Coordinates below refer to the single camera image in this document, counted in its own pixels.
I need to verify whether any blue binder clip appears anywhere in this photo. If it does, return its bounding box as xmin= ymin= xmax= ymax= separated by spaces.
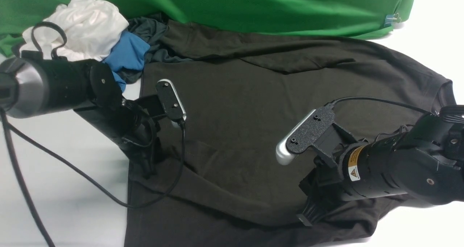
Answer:
xmin=383 ymin=13 xmax=402 ymax=28

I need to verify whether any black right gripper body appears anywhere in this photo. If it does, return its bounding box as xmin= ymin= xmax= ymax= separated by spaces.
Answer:
xmin=299 ymin=126 xmax=357 ymax=213

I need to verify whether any black right camera cable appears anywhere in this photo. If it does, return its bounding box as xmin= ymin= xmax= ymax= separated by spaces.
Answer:
xmin=324 ymin=96 xmax=434 ymax=115

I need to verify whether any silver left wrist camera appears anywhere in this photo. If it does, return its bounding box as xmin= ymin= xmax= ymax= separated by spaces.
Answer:
xmin=156 ymin=79 xmax=187 ymax=128

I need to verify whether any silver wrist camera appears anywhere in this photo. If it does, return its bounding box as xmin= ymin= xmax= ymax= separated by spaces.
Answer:
xmin=275 ymin=107 xmax=337 ymax=166
xmin=156 ymin=79 xmax=187 ymax=128

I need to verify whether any white crumpled shirt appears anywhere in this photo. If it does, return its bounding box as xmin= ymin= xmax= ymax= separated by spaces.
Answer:
xmin=20 ymin=0 xmax=129 ymax=61

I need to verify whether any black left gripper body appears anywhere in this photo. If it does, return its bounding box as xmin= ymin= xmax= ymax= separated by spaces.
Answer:
xmin=74 ymin=95 xmax=165 ymax=164

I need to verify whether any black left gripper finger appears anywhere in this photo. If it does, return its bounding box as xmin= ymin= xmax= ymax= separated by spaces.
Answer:
xmin=136 ymin=151 xmax=156 ymax=179

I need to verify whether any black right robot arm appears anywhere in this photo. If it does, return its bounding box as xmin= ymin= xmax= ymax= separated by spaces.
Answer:
xmin=286 ymin=105 xmax=463 ymax=227

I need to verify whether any green backdrop cloth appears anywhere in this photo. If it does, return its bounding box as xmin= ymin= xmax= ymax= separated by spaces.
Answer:
xmin=0 ymin=0 xmax=414 ymax=56

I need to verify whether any black left camera cable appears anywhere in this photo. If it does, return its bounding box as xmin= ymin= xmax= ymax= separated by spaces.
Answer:
xmin=0 ymin=21 xmax=187 ymax=247

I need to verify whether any dark gray long-sleeve shirt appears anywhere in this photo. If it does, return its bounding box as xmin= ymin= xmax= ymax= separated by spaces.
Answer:
xmin=124 ymin=20 xmax=456 ymax=247

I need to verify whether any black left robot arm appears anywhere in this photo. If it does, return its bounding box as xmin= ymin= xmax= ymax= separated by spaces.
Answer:
xmin=0 ymin=58 xmax=162 ymax=178

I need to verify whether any dark teal crumpled shirt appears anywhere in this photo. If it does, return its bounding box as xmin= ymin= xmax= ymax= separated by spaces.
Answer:
xmin=119 ymin=13 xmax=191 ymax=82

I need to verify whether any blue crumpled shirt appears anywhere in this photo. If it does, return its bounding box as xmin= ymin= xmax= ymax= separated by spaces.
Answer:
xmin=103 ymin=31 xmax=150 ymax=92

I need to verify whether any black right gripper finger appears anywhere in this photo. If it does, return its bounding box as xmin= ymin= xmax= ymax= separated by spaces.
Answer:
xmin=297 ymin=198 xmax=327 ymax=227

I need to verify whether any black camera cable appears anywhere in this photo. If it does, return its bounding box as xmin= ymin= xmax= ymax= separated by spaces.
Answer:
xmin=324 ymin=96 xmax=434 ymax=115
xmin=0 ymin=21 xmax=187 ymax=247

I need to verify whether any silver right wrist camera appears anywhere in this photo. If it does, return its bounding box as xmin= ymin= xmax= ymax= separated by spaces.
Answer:
xmin=275 ymin=107 xmax=337 ymax=166

